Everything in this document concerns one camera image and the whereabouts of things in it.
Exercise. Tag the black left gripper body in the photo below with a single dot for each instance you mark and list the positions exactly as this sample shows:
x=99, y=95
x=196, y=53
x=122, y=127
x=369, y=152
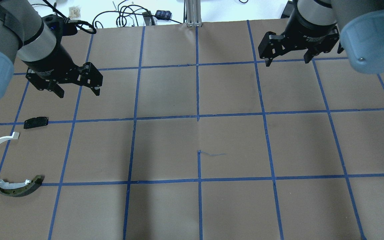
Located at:
x=46, y=58

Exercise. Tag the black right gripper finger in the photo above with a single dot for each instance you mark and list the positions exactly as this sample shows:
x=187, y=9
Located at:
x=272, y=46
x=325, y=46

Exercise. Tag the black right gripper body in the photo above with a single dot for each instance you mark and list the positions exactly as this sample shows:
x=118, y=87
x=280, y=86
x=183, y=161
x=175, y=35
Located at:
x=311, y=33

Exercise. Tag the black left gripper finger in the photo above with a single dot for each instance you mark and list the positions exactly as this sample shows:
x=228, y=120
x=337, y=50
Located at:
x=90, y=77
x=44, y=84

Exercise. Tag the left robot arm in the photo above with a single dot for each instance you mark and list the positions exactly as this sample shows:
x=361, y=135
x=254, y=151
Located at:
x=36, y=41

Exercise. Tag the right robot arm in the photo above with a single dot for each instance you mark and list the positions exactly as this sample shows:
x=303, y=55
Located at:
x=356, y=26

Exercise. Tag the black power adapter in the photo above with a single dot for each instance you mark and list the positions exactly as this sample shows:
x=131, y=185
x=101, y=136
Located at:
x=288, y=9

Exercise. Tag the small black plastic part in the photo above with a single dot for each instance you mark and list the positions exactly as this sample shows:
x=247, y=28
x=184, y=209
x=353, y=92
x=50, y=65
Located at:
x=36, y=122

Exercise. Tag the blue checkered small box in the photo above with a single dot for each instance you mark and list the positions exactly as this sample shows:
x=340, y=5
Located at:
x=163, y=15

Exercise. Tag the dark green brake shoe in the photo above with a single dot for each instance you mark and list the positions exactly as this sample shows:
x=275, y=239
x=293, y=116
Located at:
x=21, y=189

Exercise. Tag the loose blue thread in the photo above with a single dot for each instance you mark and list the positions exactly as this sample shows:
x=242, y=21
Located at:
x=210, y=154

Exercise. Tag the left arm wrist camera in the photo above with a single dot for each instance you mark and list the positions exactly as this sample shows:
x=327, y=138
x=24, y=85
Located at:
x=60, y=26

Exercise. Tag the aluminium frame post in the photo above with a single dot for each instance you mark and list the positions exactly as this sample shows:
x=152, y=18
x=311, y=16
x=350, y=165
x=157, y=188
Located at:
x=192, y=13

